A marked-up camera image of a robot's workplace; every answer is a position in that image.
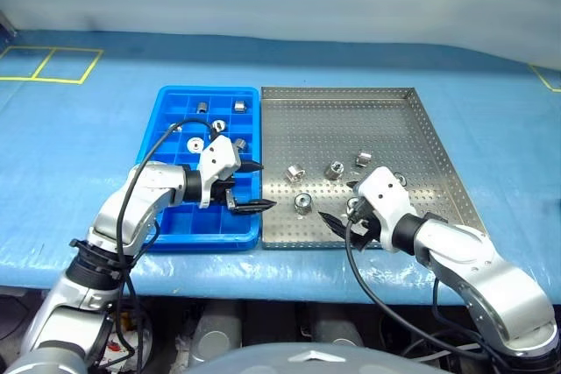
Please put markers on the grey rounded housing under table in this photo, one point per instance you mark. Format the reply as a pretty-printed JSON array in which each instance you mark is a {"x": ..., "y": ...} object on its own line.
[
  {"x": 215, "y": 334},
  {"x": 337, "y": 332}
]

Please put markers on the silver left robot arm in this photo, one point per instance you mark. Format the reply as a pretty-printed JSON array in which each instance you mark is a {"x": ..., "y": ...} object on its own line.
[{"x": 144, "y": 199}]

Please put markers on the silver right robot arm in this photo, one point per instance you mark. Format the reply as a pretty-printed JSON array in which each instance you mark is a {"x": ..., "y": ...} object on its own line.
[{"x": 482, "y": 269}]

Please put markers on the blue compartment organizer tray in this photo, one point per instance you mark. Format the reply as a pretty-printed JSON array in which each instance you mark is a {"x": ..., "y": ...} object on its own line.
[{"x": 206, "y": 225}]

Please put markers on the perforated metal tray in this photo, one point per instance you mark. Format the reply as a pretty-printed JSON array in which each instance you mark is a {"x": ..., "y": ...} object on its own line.
[{"x": 333, "y": 129}]

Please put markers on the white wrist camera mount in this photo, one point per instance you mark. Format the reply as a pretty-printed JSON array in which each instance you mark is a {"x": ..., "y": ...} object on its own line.
[
  {"x": 385, "y": 192},
  {"x": 217, "y": 157}
]

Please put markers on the blue plastic table cover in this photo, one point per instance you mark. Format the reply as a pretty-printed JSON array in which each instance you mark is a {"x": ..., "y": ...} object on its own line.
[{"x": 66, "y": 150}]

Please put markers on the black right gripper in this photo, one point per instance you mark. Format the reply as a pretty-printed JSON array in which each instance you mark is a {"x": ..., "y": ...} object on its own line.
[{"x": 366, "y": 234}]

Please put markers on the grey robot torso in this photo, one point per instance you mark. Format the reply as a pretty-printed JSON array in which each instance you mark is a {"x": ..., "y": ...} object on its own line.
[{"x": 307, "y": 365}]

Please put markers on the grey metal frame post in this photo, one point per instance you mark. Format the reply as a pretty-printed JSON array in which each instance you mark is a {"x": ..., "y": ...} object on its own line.
[{"x": 6, "y": 26}]

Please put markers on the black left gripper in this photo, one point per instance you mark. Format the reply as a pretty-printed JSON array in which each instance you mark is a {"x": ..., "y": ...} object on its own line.
[{"x": 221, "y": 192}]

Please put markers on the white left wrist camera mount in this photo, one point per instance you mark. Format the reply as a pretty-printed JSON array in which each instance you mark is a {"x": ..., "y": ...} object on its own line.
[{"x": 217, "y": 157}]

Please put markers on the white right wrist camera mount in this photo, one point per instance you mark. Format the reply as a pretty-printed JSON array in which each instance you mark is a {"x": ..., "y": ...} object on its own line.
[{"x": 385, "y": 192}]

